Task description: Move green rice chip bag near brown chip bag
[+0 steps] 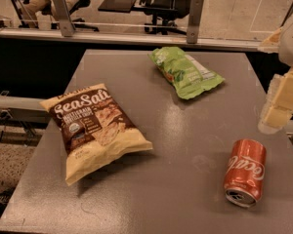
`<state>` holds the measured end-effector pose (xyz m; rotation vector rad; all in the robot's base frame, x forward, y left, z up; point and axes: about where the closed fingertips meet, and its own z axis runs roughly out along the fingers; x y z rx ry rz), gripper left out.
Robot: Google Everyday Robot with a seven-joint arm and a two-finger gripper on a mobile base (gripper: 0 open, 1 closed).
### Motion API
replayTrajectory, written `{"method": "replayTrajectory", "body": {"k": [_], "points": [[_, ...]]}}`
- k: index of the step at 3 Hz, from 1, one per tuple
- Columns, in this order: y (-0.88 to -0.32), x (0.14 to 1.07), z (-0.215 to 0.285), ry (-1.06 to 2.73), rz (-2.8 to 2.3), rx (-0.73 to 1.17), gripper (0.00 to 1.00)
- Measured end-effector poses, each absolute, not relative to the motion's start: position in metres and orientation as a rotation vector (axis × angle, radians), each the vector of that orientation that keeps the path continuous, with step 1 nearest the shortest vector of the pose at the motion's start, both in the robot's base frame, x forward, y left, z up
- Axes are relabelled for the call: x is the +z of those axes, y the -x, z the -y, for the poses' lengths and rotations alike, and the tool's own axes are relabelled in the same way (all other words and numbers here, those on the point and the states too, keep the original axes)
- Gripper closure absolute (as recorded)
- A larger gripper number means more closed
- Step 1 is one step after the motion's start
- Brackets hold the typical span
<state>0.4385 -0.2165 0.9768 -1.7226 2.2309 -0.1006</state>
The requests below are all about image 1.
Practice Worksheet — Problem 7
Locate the black side table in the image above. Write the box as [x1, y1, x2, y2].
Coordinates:
[98, 0, 136, 13]

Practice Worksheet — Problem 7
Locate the left metal rail bracket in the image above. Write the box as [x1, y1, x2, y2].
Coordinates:
[52, 0, 75, 37]

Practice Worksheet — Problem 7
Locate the red cola can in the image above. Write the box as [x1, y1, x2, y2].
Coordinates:
[224, 139, 267, 208]

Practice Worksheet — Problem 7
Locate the metal guard rail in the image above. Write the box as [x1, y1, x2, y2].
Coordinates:
[0, 27, 260, 52]

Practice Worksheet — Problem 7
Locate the brown sea salt chip bag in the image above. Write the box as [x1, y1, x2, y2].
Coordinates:
[41, 84, 152, 185]

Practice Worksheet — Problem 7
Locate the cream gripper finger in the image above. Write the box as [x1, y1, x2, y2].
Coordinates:
[258, 67, 293, 135]

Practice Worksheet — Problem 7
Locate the grey metal side bar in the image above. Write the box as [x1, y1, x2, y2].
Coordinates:
[0, 96, 51, 123]

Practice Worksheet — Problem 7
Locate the right metal rail bracket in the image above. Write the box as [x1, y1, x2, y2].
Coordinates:
[187, 0, 204, 44]

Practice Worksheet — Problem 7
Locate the green rice chip bag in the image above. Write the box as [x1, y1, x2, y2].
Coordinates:
[149, 47, 225, 99]

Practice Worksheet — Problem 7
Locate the metal rail bracket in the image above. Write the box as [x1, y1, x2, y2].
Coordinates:
[187, 0, 204, 44]
[52, 0, 75, 37]

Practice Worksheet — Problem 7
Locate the black office chair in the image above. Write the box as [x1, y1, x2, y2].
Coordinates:
[137, 0, 191, 35]

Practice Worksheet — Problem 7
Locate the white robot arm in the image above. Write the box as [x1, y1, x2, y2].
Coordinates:
[258, 13, 293, 135]

